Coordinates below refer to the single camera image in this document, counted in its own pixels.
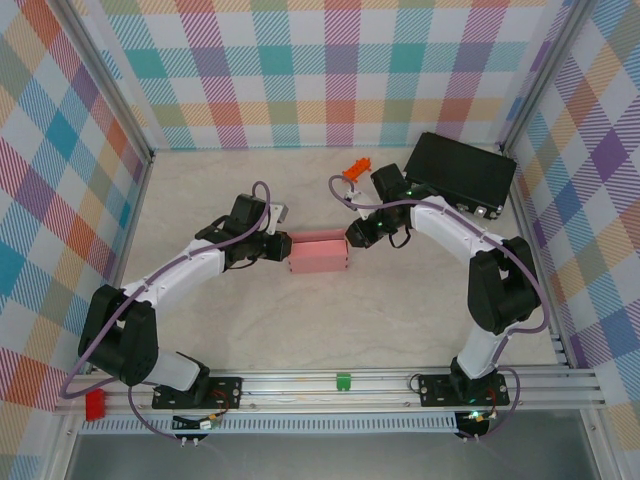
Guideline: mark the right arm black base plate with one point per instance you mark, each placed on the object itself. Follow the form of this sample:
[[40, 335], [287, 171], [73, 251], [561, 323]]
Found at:
[[432, 392]]

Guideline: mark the green block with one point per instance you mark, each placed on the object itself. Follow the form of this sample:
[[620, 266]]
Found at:
[[344, 381]]

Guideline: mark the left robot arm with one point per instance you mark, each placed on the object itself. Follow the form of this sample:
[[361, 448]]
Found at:
[[120, 340]]

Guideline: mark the grey metal panel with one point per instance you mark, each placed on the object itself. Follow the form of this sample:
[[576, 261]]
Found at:
[[325, 457]]

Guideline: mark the right aluminium floor rail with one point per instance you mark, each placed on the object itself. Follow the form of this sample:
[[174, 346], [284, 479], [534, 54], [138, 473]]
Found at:
[[536, 250]]

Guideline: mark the aluminium frame post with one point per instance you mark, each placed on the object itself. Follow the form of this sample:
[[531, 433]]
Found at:
[[111, 82], [540, 75]]

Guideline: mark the aluminium frame cross rail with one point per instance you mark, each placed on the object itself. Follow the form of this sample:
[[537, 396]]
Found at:
[[300, 387]]

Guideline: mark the left aluminium frame post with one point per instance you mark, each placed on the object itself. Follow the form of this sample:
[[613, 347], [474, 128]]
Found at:
[[111, 82]]

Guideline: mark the right aluminium frame post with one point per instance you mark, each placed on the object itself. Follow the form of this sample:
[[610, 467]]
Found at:
[[540, 75]]

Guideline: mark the orange plastic toy piece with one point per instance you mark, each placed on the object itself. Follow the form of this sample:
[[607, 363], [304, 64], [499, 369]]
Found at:
[[356, 169]]

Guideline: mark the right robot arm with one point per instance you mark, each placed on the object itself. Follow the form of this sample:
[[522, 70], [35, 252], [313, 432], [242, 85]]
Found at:
[[505, 285]]

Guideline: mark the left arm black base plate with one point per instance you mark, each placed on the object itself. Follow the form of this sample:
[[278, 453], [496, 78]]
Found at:
[[225, 392]]

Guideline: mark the left aluminium floor rail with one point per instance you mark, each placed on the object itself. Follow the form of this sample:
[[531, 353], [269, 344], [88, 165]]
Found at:
[[135, 215]]

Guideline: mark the red block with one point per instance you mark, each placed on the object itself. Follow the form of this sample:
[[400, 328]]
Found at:
[[95, 404]]

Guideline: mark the aluminium floor rail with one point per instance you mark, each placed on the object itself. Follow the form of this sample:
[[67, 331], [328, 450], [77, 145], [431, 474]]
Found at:
[[135, 215], [536, 250]]

